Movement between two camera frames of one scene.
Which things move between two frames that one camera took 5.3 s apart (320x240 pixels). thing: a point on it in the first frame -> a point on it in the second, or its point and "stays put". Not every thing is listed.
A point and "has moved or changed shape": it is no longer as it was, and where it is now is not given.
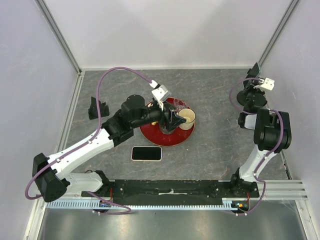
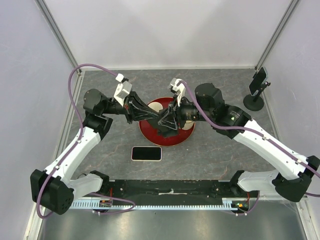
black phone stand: x=248 y=88 has moved or changed shape
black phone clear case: x=254 y=72 has moved or changed shape
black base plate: x=168 y=192 stays put
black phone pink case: x=146 y=153 stays put
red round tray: x=152 y=133 stays put
